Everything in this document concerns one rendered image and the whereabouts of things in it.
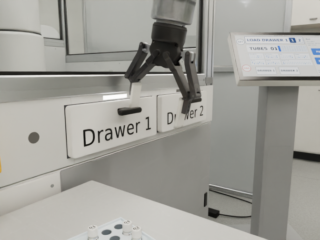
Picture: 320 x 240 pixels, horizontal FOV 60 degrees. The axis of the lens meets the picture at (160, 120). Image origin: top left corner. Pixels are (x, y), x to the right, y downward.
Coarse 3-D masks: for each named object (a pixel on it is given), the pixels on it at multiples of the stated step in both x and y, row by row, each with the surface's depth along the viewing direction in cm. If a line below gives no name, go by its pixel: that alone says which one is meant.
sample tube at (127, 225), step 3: (123, 222) 35; (126, 222) 35; (129, 222) 35; (123, 225) 35; (126, 225) 34; (129, 225) 34; (123, 228) 35; (126, 228) 34; (129, 228) 35; (123, 231) 35; (126, 231) 34; (129, 231) 36; (123, 234) 35; (126, 234) 35; (129, 234) 35
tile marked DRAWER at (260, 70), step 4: (256, 68) 130; (260, 68) 130; (264, 68) 130; (268, 68) 130; (272, 68) 130; (260, 72) 128; (264, 72) 128; (268, 72) 128; (272, 72) 128; (276, 72) 129
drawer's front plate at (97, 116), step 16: (80, 112) 58; (96, 112) 61; (112, 112) 65; (144, 112) 75; (80, 128) 58; (96, 128) 62; (112, 128) 66; (144, 128) 75; (80, 144) 58; (96, 144) 62; (112, 144) 66
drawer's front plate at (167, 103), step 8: (160, 96) 81; (168, 96) 83; (176, 96) 87; (160, 104) 81; (168, 104) 84; (176, 104) 87; (192, 104) 96; (200, 104) 101; (160, 112) 82; (176, 112) 88; (192, 112) 96; (200, 112) 101; (160, 120) 82; (184, 120) 92; (192, 120) 97; (200, 120) 102; (160, 128) 82; (168, 128) 85
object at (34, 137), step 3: (33, 132) 52; (36, 132) 52; (30, 135) 51; (33, 135) 52; (36, 135) 52; (30, 138) 51; (33, 138) 52; (36, 138) 52; (39, 138) 53; (30, 141) 51; (33, 141) 52; (36, 141) 52
